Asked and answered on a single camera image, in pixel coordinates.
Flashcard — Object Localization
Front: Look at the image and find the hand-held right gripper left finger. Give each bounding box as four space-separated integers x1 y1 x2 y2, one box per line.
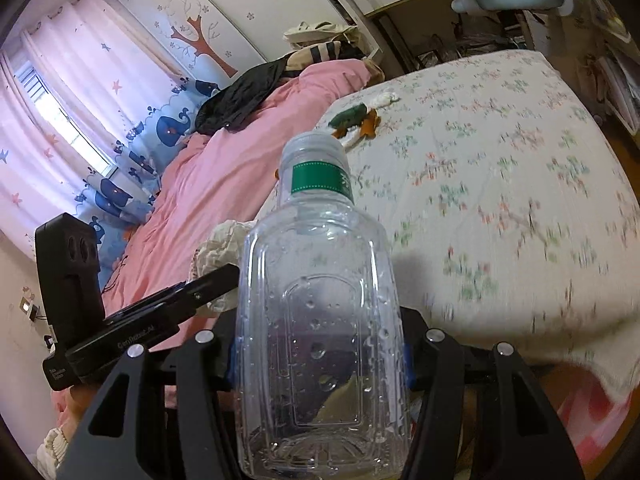
57 310 238 480

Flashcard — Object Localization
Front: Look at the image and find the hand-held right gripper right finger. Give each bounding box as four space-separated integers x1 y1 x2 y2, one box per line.
400 307 586 480

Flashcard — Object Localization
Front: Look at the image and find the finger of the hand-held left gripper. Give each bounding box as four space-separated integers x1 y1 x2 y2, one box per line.
169 262 241 322

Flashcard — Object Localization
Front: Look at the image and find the clear plastic bottle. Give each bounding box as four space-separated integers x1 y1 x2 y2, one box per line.
234 131 413 480

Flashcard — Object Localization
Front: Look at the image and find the white tissue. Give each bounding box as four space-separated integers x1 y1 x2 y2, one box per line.
369 89 402 109

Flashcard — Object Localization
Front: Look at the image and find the person's left forearm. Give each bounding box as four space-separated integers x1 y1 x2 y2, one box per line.
35 385 98 471

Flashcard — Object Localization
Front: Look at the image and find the pink blanket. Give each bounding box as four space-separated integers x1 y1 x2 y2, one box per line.
95 57 373 411

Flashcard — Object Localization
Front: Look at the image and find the window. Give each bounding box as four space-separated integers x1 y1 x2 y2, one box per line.
12 57 118 176

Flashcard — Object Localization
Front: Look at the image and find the whale print curtain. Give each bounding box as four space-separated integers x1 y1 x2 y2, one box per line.
0 0 226 261

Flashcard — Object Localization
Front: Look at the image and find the black jacket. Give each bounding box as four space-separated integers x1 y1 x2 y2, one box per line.
195 55 301 136

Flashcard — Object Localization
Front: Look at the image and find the crumpled white paper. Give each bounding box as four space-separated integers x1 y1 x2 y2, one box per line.
342 129 373 150

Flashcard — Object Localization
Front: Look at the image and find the floral bedsheet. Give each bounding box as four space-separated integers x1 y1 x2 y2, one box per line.
255 50 640 403

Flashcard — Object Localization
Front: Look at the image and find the striped pillow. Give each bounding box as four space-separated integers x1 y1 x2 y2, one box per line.
287 40 371 71

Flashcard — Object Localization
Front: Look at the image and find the canvas tote bag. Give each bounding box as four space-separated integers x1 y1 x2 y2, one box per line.
282 21 361 51

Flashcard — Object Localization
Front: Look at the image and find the white wardrobe with tree decal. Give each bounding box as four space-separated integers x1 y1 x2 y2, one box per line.
115 0 361 81

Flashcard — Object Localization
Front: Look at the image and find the black bag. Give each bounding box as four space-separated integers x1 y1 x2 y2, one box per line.
430 20 521 58

